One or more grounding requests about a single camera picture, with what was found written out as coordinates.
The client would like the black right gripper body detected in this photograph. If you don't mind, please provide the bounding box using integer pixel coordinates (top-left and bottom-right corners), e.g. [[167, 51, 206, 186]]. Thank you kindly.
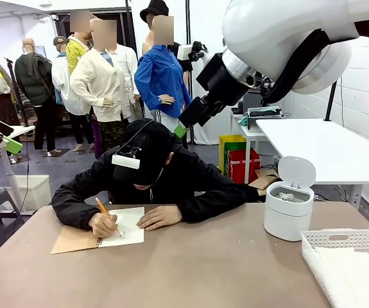
[[208, 68, 253, 107]]

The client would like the yellow pencil with red eraser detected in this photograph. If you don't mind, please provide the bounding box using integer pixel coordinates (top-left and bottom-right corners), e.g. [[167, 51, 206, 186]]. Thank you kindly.
[[94, 196, 123, 238]]

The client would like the spiral notebook with kraft cover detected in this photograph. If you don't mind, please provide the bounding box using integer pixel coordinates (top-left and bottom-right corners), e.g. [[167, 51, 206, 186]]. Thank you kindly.
[[50, 206, 146, 255]]

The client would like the person's right forearm black sleeve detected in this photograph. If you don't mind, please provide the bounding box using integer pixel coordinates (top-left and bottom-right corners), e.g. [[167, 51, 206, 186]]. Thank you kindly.
[[51, 187, 104, 230]]

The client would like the person's left forearm black sleeve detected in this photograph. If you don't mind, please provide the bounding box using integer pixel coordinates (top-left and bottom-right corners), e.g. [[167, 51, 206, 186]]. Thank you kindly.
[[177, 187, 259, 224]]

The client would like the stack of white paper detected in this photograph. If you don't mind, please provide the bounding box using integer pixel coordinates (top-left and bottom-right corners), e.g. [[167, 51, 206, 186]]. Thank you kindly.
[[314, 246, 369, 308]]

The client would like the person's left hand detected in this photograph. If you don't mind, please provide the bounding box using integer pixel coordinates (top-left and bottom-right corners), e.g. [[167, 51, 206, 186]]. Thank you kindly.
[[136, 205, 183, 232]]

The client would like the person's right hand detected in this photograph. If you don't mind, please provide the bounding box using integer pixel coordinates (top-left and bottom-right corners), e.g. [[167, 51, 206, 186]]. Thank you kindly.
[[88, 211, 121, 238]]

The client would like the yellow shopping bag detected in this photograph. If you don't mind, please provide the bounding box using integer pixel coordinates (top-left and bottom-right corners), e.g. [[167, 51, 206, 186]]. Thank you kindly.
[[219, 134, 248, 173]]

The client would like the grey tray with teal item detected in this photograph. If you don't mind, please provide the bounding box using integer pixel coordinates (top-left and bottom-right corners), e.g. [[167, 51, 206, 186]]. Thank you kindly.
[[246, 106, 284, 132]]

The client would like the mannequin in black t-shirt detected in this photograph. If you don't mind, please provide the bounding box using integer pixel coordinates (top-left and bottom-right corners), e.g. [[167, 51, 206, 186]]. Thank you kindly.
[[171, 41, 194, 107]]

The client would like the green shopping bag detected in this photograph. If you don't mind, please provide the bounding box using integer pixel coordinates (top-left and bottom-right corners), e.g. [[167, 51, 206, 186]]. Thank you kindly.
[[224, 141, 252, 174]]

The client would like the white side table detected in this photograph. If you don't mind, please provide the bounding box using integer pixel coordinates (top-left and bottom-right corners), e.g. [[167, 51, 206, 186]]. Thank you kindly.
[[230, 110, 266, 185]]

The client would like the black tripod on floor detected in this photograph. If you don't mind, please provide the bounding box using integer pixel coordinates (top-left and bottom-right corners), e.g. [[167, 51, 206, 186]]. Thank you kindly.
[[3, 56, 31, 128]]

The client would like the black baseball cap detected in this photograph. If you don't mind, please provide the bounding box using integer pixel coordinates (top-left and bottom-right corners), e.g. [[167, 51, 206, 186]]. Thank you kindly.
[[112, 118, 176, 186]]

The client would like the white plastic storage box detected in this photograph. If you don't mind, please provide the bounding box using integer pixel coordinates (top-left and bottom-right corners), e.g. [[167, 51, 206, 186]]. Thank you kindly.
[[6, 175, 53, 212]]

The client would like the mannequin in dark green jacket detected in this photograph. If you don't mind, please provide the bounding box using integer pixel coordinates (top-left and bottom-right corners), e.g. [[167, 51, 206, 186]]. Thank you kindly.
[[13, 37, 57, 153]]

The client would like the person in black jacket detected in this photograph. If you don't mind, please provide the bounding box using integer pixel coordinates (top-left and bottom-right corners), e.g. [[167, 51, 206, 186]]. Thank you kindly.
[[51, 118, 262, 230]]

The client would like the red shopping bag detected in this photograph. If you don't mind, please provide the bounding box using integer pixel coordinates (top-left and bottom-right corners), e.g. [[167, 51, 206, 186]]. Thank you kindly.
[[228, 148, 262, 185]]

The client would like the mannequin in cap white shirt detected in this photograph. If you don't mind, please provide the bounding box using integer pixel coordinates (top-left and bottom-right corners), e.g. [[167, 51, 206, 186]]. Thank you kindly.
[[51, 35, 95, 151]]

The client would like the black light stand pole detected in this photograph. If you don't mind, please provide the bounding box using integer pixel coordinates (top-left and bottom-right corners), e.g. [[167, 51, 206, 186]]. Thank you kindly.
[[185, 0, 195, 145]]

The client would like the flattened brown cardboard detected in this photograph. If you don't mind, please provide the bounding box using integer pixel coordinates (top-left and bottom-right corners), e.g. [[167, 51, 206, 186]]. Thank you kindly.
[[248, 168, 281, 196]]

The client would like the mannequin in cream cardigan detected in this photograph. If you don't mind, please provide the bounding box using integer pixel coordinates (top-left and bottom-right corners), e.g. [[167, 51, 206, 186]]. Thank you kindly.
[[69, 18, 140, 151]]

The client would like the black stand on white table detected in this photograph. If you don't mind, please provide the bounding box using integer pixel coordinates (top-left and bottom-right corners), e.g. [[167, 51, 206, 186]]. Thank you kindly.
[[323, 80, 339, 122]]

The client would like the mannequin in yellow jacket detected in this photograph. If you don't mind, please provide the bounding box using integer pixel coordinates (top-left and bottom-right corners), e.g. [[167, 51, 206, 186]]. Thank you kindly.
[[65, 9, 92, 76]]

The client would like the black bucket hat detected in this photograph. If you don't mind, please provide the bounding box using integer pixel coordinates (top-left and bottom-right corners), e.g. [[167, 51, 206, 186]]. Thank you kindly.
[[139, 0, 169, 24]]

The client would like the large white table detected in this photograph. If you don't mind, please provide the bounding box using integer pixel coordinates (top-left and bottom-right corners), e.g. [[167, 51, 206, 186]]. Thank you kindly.
[[255, 117, 369, 209]]

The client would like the white round trash bin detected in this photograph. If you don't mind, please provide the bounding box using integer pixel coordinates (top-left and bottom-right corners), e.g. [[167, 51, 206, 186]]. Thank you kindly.
[[263, 155, 317, 242]]

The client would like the white perforated plastic basket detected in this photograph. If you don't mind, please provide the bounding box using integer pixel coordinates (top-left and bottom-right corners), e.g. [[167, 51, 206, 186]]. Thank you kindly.
[[300, 228, 369, 308]]

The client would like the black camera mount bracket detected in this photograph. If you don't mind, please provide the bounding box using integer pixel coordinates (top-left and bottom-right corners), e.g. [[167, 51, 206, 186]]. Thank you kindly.
[[196, 53, 225, 92]]

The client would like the black cable hose on arm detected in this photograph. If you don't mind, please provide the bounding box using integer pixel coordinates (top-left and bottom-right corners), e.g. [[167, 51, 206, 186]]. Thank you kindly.
[[261, 28, 331, 105]]

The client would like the white wrist camera black lens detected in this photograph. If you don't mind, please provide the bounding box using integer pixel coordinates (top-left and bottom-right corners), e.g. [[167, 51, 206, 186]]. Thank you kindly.
[[176, 40, 209, 62]]

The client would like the white head-mounted camera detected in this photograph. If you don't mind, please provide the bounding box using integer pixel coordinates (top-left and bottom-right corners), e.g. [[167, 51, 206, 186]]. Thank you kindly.
[[111, 144, 141, 171]]

